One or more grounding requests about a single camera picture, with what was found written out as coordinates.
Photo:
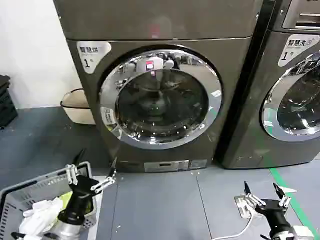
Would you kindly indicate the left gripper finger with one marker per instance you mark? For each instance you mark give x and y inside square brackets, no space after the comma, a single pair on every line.
[72,173]
[106,182]

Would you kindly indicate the grey plastic laundry basket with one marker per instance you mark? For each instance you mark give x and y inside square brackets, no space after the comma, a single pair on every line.
[30,186]

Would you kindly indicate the round chrome glass dryer door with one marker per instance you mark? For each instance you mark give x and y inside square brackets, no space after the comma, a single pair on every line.
[162,100]
[297,107]

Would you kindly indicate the black plastic crate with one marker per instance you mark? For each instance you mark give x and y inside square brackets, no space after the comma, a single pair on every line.
[7,105]

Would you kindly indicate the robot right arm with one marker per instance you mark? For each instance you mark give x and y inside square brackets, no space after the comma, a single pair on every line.
[300,233]

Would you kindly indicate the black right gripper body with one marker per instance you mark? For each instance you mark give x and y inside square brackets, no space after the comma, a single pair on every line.
[273,215]

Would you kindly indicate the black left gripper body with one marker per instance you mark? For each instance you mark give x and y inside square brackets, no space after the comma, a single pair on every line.
[80,197]

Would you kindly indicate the grey stacked dryer unit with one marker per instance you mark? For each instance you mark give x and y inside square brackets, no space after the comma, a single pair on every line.
[300,15]
[150,17]

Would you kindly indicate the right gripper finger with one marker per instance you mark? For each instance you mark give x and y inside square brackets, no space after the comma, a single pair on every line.
[284,201]
[254,199]

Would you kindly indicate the green floor tape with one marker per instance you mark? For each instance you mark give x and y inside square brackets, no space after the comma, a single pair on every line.
[281,181]

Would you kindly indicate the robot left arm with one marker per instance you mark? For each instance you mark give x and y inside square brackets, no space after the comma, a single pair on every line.
[67,231]

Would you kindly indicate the grey front-load dryer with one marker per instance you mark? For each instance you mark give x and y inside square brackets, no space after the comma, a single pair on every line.
[250,130]
[232,87]

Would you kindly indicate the beige plastic basin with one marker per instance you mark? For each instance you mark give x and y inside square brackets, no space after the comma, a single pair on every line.
[77,107]

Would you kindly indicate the white cloth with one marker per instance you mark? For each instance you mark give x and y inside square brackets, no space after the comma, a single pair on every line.
[40,212]

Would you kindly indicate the yellow-green cloth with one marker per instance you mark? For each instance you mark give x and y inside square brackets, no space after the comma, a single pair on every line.
[65,200]

